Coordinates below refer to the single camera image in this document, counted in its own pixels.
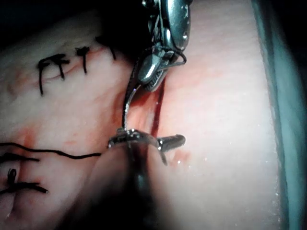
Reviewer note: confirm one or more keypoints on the blue-green cloth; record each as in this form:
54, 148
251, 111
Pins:
287, 119

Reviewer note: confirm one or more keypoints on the curved steel needle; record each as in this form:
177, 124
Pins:
128, 103

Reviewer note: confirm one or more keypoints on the tissue pad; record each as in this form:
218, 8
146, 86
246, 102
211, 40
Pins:
220, 115

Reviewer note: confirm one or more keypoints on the dark left arm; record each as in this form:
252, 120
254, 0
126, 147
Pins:
112, 191

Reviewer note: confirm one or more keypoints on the left arm needle driver jaw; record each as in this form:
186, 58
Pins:
172, 141

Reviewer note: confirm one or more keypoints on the black stitching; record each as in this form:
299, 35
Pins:
62, 67
21, 185

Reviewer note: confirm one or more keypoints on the right arm needle driver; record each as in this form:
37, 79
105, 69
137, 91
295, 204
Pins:
176, 24

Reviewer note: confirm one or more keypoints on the left arm needle driver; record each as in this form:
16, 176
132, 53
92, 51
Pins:
134, 137

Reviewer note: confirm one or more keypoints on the right arm needle driver jaw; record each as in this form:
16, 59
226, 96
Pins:
156, 80
149, 67

